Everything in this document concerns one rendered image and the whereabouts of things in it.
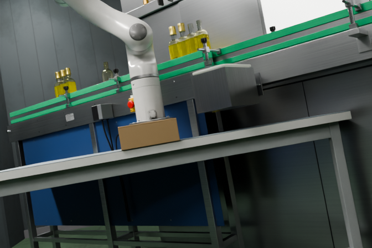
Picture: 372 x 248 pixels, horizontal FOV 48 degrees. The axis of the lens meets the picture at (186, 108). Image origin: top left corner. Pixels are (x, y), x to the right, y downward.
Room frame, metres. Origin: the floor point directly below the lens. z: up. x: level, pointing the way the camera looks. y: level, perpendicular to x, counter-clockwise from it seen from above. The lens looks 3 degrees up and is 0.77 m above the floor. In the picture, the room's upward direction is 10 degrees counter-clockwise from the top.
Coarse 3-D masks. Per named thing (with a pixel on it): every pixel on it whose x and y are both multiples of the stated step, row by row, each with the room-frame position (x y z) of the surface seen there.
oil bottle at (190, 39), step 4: (188, 36) 2.07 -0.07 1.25; (192, 36) 2.05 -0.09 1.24; (188, 40) 2.07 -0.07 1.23; (192, 40) 2.05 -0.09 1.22; (188, 44) 2.07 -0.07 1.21; (192, 44) 2.06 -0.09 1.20; (188, 48) 2.07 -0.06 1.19; (192, 48) 2.06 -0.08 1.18; (196, 48) 2.05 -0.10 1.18; (188, 52) 2.08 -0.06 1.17; (192, 52) 2.06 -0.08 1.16
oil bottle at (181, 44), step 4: (184, 36) 2.11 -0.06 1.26; (180, 40) 2.10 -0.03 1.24; (184, 40) 2.09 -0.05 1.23; (180, 44) 2.10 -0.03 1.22; (184, 44) 2.09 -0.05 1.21; (180, 48) 2.11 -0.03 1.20; (184, 48) 2.09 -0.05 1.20; (180, 52) 2.11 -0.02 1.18; (184, 52) 2.09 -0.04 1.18; (180, 56) 2.11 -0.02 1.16
